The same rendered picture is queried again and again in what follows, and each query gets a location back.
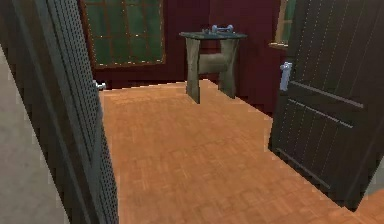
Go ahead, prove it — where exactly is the green paned window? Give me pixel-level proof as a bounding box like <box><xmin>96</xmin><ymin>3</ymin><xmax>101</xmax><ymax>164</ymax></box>
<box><xmin>79</xmin><ymin>0</ymin><xmax>167</xmax><ymax>69</ymax></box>

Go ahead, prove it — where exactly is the small wood framed window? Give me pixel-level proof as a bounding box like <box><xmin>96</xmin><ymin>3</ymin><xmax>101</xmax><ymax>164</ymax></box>
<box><xmin>268</xmin><ymin>0</ymin><xmax>297</xmax><ymax>51</ymax></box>

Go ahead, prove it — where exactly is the grey blue dumbbell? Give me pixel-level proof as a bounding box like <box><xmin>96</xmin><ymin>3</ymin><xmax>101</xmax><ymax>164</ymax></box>
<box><xmin>211</xmin><ymin>24</ymin><xmax>235</xmax><ymax>34</ymax></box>

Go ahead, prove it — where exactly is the dark top wooden table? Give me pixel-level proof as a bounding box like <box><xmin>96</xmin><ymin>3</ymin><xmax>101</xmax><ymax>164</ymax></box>
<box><xmin>178</xmin><ymin>30</ymin><xmax>248</xmax><ymax>105</ymax></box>

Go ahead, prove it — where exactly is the dark brown room door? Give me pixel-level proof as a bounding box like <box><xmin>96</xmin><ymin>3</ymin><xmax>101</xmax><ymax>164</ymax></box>
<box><xmin>268</xmin><ymin>0</ymin><xmax>384</xmax><ymax>212</ymax></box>

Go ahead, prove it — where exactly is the silver door handle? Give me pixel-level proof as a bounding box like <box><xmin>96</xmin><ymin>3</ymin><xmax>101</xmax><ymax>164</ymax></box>
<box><xmin>279</xmin><ymin>61</ymin><xmax>294</xmax><ymax>92</ymax></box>

